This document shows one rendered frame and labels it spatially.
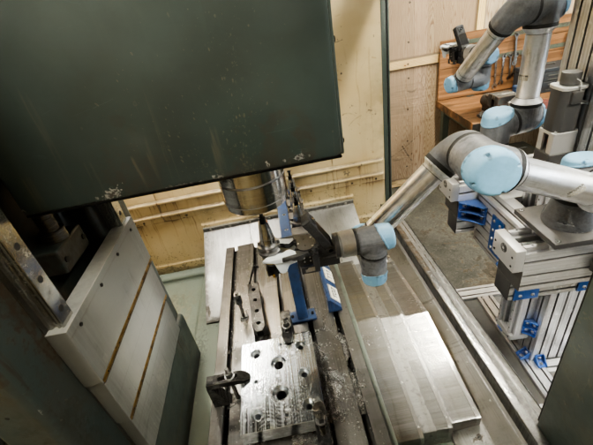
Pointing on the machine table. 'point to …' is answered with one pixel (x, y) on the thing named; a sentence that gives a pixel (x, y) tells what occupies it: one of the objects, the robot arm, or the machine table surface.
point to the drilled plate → (262, 372)
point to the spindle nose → (255, 192)
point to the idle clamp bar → (257, 311)
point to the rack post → (299, 297)
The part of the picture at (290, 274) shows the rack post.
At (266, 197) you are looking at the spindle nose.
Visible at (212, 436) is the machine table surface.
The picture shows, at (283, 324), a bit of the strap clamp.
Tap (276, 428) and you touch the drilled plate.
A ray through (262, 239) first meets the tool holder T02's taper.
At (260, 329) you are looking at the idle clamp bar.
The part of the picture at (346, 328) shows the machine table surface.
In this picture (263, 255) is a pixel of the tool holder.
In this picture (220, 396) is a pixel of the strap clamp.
